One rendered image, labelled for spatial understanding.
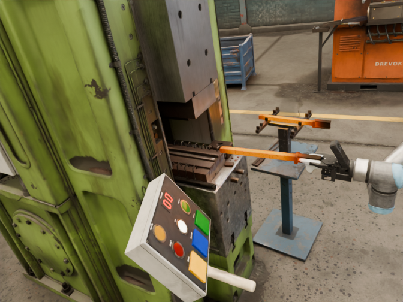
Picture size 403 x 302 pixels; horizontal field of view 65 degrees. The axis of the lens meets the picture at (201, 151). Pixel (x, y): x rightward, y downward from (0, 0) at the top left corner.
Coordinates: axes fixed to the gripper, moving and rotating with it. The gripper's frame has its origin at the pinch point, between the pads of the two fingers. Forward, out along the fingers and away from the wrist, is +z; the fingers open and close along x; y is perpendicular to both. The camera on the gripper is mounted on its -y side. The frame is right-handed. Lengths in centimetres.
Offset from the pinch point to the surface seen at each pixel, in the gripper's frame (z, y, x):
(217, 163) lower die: 41.6, 11.1, -0.1
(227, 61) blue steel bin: 195, 65, 339
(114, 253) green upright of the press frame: 93, 56, -39
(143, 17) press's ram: 55, -62, -17
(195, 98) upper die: 42, -28, -9
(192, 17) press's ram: 43, -58, -1
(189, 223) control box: 27, 1, -50
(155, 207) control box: 32, -12, -59
